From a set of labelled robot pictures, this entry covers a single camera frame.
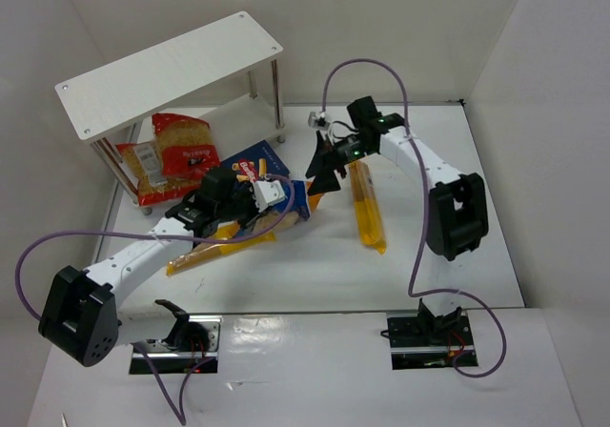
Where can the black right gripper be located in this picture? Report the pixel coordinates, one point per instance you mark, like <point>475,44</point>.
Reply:
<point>334,155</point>

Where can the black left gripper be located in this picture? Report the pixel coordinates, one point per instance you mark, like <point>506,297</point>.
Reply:
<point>246,200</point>

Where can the blue and orange pasta bag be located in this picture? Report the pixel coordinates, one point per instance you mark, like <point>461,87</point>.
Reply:
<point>304,206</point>

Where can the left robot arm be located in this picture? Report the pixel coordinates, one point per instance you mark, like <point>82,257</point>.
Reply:
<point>80,316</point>

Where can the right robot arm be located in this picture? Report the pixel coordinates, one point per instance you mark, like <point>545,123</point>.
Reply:
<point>455,217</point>

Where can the red fusilli pasta bag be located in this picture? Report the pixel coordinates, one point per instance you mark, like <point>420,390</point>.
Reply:
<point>185,145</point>

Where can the red pasta bag with label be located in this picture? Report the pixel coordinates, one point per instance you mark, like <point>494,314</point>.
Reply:
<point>153,187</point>

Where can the blue Barilla rigatoni box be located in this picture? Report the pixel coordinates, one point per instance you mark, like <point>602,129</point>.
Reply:
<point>254,162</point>

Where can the yellow spaghetti packet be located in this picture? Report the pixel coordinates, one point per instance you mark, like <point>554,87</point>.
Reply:
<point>206,252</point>
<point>368,217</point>

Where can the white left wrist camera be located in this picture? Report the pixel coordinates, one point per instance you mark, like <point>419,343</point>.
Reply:
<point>270,193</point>

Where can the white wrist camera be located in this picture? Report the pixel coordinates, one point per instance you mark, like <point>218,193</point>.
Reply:
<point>319,121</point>
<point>270,193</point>

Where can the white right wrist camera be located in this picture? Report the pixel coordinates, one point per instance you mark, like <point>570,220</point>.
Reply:
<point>319,121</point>

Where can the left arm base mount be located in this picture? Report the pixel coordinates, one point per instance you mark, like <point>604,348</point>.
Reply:
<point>198,348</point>

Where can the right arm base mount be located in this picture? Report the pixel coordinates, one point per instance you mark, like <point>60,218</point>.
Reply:
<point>412,349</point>

